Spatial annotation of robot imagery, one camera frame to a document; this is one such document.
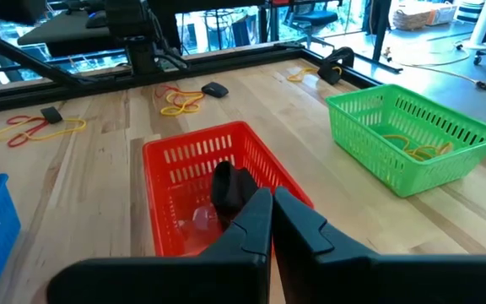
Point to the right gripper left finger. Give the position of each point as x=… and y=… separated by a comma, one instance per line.
x=226, y=278

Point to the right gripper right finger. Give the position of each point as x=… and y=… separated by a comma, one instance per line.
x=352, y=278

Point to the black rubber band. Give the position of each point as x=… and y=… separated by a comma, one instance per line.
x=230, y=190
x=51, y=115
x=214, y=90

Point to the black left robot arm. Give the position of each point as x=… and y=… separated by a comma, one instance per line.
x=142, y=34

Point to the red rubber band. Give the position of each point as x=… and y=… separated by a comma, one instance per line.
x=165, y=89
x=32, y=128

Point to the red plastic basket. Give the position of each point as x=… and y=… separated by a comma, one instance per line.
x=175, y=169

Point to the green plastic basket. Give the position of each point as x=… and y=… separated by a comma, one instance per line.
x=365, y=126

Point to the black clamp on table edge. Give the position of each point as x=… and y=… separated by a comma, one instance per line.
x=331, y=69

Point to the black office chair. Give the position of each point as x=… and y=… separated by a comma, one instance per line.
x=310, y=19

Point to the cardboard box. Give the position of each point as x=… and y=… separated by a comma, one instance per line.
x=441, y=12

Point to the white pole stand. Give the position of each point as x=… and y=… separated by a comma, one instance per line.
x=479, y=25

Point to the black computer mouse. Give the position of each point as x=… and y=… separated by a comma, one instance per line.
x=97, y=19

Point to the grey desk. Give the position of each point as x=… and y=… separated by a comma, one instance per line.
x=57, y=34

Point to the black aluminium table frame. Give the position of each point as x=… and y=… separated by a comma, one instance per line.
x=247, y=60

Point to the black post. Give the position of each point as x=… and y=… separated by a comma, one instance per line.
x=380, y=29

